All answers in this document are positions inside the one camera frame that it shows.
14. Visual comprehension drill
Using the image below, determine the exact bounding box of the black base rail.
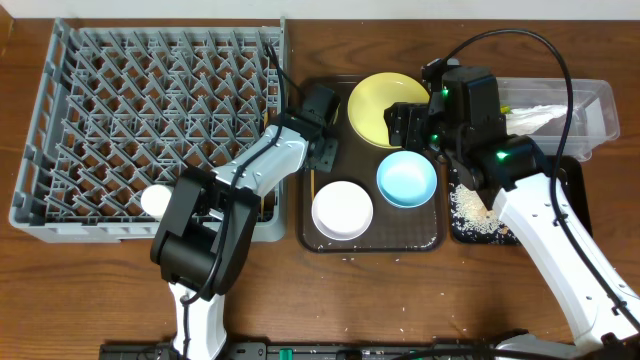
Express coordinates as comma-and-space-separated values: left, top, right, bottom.
98, 329, 528, 360

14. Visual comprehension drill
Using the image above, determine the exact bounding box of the white paper napkin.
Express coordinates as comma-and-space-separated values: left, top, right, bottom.
506, 105, 567, 136

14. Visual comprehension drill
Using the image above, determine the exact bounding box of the light blue bowl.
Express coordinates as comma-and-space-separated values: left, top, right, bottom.
376, 151, 438, 209

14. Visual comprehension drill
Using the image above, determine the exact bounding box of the short wooden chopstick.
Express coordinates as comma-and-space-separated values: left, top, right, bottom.
309, 170, 316, 202

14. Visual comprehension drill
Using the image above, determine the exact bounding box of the black rectangular tray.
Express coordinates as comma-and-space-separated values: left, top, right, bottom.
448, 156, 592, 246

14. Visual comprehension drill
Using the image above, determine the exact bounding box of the white saucer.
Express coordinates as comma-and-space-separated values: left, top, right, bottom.
311, 181, 374, 241

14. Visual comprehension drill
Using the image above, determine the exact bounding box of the dark brown serving tray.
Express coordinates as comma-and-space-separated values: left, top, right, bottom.
297, 75, 447, 253

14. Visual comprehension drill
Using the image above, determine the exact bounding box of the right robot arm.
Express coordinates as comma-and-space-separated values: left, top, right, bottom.
384, 66, 639, 359

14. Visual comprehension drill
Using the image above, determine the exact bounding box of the spilled rice pile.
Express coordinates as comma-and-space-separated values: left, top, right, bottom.
450, 185, 509, 236

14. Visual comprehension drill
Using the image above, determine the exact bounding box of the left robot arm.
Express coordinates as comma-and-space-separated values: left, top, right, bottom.
150, 84, 340, 359

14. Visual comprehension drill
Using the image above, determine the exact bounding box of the grey dishwasher rack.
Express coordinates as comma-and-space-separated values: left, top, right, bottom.
8, 20, 289, 243

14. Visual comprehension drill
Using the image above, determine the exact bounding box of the yellow plate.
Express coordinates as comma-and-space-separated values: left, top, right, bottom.
347, 72, 430, 149

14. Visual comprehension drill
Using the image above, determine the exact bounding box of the white cup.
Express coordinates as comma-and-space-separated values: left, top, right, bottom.
140, 184, 173, 221

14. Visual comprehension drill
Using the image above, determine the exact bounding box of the clear plastic bin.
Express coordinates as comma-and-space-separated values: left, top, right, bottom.
498, 77, 620, 162

